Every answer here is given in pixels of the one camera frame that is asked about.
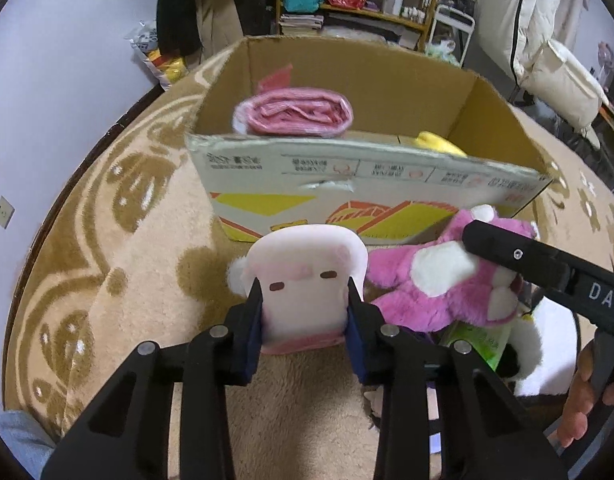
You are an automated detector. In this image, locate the black white penguin plush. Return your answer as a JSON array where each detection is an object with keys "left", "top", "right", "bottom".
[{"left": 506, "top": 298, "right": 595, "bottom": 398}]

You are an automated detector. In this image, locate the yellow plush toy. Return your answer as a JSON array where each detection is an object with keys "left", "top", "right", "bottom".
[{"left": 412, "top": 131, "right": 466, "bottom": 157}]

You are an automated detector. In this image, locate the cardboard box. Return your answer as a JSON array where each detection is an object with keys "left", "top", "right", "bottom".
[{"left": 185, "top": 36, "right": 550, "bottom": 245}]

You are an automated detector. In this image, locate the pink towel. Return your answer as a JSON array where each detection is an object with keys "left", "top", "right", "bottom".
[{"left": 232, "top": 87, "right": 354, "bottom": 138}]

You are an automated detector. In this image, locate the beige trench coat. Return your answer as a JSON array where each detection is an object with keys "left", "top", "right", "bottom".
[{"left": 195, "top": 0, "right": 243, "bottom": 61}]

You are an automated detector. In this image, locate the pink swiss roll plush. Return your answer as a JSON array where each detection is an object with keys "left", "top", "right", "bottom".
[{"left": 226, "top": 224, "right": 368, "bottom": 356}]

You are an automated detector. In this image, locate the stack of books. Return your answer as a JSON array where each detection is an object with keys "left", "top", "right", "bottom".
[{"left": 279, "top": 13, "right": 324, "bottom": 37}]

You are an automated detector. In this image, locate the plastic bag of toys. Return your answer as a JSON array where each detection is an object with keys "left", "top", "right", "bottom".
[{"left": 126, "top": 21, "right": 188, "bottom": 90}]

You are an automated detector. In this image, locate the white metal cart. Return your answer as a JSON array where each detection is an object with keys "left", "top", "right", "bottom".
[{"left": 424, "top": 3, "right": 476, "bottom": 67}]

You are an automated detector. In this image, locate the upper wall socket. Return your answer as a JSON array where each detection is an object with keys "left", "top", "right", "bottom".
[{"left": 0, "top": 196, "right": 14, "bottom": 229}]

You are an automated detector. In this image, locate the wooden shelf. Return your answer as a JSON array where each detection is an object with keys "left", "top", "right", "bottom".
[{"left": 275, "top": 0, "right": 439, "bottom": 51}]

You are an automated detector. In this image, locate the cream padded chair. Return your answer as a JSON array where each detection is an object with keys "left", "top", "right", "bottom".
[{"left": 476, "top": 0, "right": 607, "bottom": 134}]

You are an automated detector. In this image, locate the black hanging coat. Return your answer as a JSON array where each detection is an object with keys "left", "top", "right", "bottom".
[{"left": 156, "top": 0, "right": 202, "bottom": 56}]

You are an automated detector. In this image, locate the beige patterned carpet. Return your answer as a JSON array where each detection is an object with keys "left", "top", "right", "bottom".
[{"left": 6, "top": 67, "right": 614, "bottom": 479}]

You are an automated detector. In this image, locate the green tissue pack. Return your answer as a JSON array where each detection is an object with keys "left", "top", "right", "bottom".
[{"left": 439, "top": 322, "right": 512, "bottom": 370}]

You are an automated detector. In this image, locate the person's right hand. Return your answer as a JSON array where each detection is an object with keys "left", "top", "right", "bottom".
[{"left": 556, "top": 341, "right": 596, "bottom": 448}]

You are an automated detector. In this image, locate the pink bear plush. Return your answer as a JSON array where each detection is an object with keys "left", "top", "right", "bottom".
[{"left": 365, "top": 205, "right": 536, "bottom": 333}]

